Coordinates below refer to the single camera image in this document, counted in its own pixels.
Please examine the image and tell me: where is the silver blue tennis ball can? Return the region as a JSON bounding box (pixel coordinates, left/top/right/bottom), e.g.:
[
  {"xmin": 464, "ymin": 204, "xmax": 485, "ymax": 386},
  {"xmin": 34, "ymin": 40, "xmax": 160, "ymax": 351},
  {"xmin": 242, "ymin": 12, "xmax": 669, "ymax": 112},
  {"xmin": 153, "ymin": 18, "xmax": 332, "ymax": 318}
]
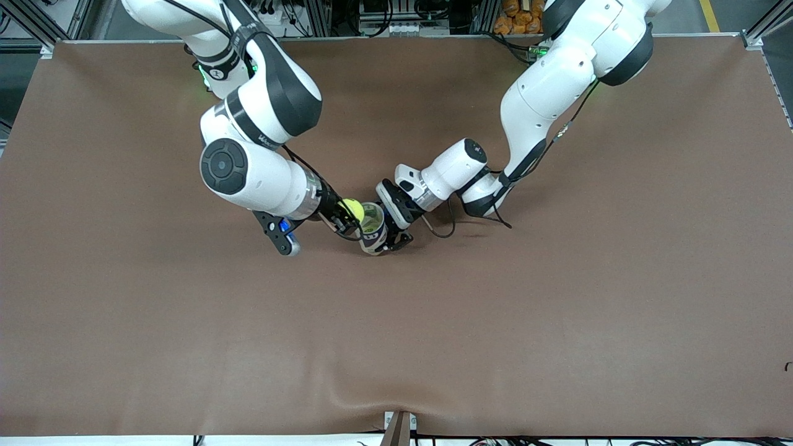
[{"xmin": 359, "ymin": 202, "xmax": 390, "ymax": 256}]

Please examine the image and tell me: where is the brown table mat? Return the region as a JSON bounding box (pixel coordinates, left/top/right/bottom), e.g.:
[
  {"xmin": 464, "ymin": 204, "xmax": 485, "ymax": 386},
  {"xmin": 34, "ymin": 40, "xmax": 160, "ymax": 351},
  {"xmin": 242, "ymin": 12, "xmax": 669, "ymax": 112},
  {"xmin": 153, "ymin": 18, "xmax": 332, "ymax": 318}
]
[{"xmin": 0, "ymin": 34, "xmax": 793, "ymax": 438}]

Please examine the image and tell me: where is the white power strip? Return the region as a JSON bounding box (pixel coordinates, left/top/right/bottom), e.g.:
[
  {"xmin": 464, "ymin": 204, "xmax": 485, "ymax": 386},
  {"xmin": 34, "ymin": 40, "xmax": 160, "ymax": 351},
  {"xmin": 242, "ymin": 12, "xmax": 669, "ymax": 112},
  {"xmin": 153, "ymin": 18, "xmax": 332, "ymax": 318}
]
[
  {"xmin": 387, "ymin": 22, "xmax": 451, "ymax": 37},
  {"xmin": 254, "ymin": 0, "xmax": 289, "ymax": 28}
]

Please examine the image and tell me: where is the orange objects pile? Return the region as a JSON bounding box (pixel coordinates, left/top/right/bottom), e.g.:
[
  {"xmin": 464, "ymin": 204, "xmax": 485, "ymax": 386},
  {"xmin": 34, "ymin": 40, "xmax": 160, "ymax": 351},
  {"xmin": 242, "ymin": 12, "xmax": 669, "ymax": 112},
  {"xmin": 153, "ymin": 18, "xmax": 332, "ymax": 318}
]
[{"xmin": 494, "ymin": 0, "xmax": 547, "ymax": 35}]

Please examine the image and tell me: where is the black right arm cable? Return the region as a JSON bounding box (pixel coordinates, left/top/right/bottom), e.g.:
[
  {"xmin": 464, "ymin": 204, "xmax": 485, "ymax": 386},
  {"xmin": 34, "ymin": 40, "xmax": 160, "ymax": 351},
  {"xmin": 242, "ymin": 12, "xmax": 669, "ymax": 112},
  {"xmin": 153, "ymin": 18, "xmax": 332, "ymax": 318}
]
[{"xmin": 161, "ymin": 0, "xmax": 367, "ymax": 243}]

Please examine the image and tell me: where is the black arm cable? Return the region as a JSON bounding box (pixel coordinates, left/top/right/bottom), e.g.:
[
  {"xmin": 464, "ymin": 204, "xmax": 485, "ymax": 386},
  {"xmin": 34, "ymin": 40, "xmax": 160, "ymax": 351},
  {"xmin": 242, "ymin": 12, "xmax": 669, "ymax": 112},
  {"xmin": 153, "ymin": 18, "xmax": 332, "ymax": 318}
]
[
  {"xmin": 161, "ymin": 0, "xmax": 367, "ymax": 243},
  {"xmin": 424, "ymin": 77, "xmax": 603, "ymax": 240}
]

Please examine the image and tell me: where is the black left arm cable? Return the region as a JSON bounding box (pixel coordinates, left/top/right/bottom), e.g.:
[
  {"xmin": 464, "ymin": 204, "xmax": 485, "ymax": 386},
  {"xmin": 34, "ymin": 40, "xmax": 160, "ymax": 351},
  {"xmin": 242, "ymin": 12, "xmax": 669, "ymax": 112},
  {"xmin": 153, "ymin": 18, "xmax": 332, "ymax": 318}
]
[{"xmin": 424, "ymin": 77, "xmax": 603, "ymax": 240}]

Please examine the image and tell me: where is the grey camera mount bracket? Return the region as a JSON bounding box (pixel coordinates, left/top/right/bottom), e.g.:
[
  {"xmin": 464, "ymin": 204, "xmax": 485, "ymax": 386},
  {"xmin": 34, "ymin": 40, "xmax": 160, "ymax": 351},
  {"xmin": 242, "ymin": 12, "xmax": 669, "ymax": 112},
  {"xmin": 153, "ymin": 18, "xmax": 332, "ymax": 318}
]
[{"xmin": 383, "ymin": 410, "xmax": 417, "ymax": 446}]

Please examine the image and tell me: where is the aluminium frame post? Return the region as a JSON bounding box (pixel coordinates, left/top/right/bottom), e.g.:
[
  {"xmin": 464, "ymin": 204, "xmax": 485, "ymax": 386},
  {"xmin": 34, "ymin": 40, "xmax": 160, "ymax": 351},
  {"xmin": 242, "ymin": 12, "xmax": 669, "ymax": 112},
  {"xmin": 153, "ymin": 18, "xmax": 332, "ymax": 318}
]
[{"xmin": 304, "ymin": 0, "xmax": 333, "ymax": 37}]

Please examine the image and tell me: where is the aluminium frame profile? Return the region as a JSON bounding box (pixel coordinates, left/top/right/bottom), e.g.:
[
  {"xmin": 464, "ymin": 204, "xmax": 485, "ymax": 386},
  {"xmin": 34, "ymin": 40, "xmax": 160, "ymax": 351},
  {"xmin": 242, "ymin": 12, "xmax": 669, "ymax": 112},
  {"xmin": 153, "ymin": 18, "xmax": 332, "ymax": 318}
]
[
  {"xmin": 0, "ymin": 0, "xmax": 95, "ymax": 50},
  {"xmin": 740, "ymin": 0, "xmax": 793, "ymax": 51}
]

